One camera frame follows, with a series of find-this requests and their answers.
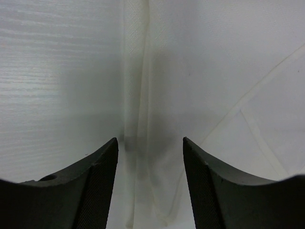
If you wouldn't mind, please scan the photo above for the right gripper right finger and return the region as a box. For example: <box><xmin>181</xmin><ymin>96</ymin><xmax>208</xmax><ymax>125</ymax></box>
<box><xmin>183</xmin><ymin>138</ymin><xmax>305</xmax><ymax>229</ymax></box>

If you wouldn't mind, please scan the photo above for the white cloth napkin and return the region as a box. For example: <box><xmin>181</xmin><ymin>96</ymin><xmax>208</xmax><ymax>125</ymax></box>
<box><xmin>122</xmin><ymin>0</ymin><xmax>305</xmax><ymax>229</ymax></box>

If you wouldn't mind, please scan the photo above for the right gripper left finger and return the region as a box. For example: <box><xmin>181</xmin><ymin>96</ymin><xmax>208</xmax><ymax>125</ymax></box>
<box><xmin>0</xmin><ymin>138</ymin><xmax>119</xmax><ymax>229</ymax></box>

